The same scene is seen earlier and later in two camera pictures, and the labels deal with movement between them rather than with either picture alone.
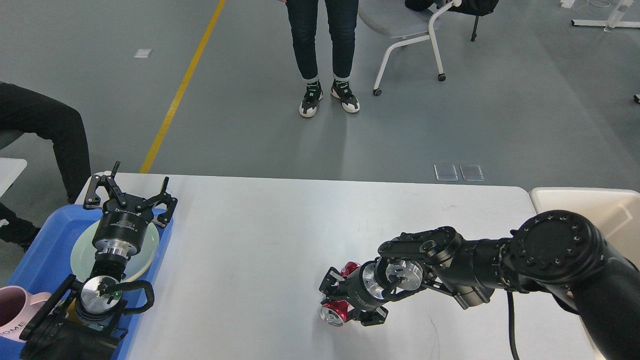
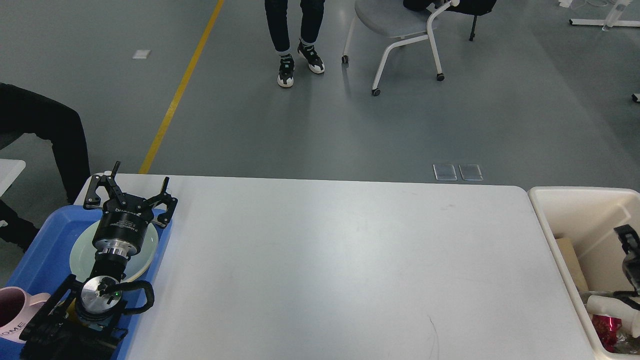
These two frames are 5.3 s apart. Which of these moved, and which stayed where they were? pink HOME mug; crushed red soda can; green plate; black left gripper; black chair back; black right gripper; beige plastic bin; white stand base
Moved: black right gripper; crushed red soda can
Stayed: white stand base; black left gripper; black chair back; beige plastic bin; green plate; pink HOME mug
